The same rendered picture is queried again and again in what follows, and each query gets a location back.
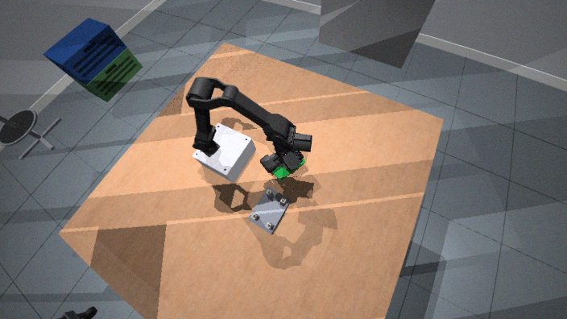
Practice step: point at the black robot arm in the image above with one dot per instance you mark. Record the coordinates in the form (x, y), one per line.
(276, 127)

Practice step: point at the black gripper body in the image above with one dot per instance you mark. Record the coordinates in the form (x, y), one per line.
(270, 164)

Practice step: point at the green board with square handle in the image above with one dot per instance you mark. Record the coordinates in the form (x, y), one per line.
(283, 170)

